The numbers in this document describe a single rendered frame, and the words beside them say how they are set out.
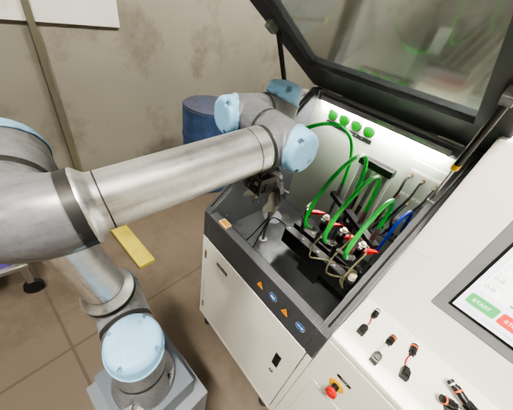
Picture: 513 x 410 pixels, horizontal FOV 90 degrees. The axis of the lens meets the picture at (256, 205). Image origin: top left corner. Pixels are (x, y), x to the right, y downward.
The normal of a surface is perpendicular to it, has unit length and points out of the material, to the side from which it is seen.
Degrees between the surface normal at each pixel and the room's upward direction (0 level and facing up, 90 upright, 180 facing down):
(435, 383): 0
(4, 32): 90
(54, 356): 0
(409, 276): 76
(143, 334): 7
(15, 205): 35
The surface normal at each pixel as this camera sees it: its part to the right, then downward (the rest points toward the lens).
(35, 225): 0.39, 0.18
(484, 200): -0.69, 0.12
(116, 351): 0.24, -0.69
